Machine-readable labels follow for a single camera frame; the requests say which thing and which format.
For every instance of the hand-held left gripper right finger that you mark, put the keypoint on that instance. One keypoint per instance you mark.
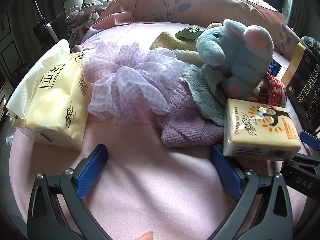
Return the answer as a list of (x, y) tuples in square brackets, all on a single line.
[(225, 172)]

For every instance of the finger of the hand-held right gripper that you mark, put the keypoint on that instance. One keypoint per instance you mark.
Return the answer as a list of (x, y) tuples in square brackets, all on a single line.
[(311, 138)]

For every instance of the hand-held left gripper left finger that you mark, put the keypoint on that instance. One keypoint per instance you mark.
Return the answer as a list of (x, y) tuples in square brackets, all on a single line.
[(91, 167)]

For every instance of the small tree print tissue pack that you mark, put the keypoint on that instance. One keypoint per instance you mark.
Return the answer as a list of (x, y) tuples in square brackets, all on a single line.
[(257, 130)]

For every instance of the purple knitted cloth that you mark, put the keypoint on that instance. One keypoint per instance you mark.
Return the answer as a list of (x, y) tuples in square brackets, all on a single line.
[(185, 122)]

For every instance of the blue floral tissue pack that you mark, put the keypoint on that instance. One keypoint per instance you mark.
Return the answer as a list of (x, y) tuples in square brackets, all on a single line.
[(275, 68)]

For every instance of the purple mesh bath pouf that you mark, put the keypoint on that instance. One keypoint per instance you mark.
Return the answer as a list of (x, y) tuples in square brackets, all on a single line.
[(130, 80)]

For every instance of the blue elephant plush toy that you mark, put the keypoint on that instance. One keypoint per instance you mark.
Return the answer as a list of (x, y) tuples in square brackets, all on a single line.
[(237, 55)]

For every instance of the yellow fleece towel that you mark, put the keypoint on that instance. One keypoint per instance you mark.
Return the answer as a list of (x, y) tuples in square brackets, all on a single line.
[(172, 43)]

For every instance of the person's left hand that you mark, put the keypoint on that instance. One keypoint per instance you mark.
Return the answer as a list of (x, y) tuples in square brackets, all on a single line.
[(147, 236)]

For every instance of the black tea box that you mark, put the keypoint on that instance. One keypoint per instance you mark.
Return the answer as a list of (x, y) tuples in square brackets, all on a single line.
[(305, 87)]

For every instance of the red and white knitted item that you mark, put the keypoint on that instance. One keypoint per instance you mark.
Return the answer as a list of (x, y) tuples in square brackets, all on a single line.
[(275, 87)]

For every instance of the pink floral bedsheet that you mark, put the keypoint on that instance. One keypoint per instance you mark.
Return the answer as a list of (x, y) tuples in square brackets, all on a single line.
[(155, 192)]

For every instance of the large yellow tissue pack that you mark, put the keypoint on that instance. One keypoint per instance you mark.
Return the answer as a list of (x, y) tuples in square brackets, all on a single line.
[(50, 100)]

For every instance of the grey-green cloth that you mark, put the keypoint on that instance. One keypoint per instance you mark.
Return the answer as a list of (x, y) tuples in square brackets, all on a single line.
[(207, 95)]

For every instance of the clear plastic bag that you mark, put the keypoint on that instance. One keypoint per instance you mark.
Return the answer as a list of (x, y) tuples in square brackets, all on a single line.
[(10, 138)]

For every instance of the dark grey curtain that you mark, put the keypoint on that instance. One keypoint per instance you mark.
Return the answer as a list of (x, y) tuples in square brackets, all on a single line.
[(22, 10), (300, 7)]

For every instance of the green cloth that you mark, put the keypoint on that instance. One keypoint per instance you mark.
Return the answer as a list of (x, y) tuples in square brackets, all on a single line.
[(190, 32)]

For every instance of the grey cabinet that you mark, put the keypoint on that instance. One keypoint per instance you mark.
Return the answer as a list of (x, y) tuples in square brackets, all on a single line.
[(10, 47)]

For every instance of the stick vacuum cleaner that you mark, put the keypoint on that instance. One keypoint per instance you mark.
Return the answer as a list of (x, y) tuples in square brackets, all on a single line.
[(46, 27)]

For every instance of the pile of clothes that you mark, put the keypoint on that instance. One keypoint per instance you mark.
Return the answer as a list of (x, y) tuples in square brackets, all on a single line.
[(82, 17)]

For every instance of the pink leaf print pillow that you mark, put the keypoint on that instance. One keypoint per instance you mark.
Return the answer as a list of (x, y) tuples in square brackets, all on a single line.
[(175, 2)]

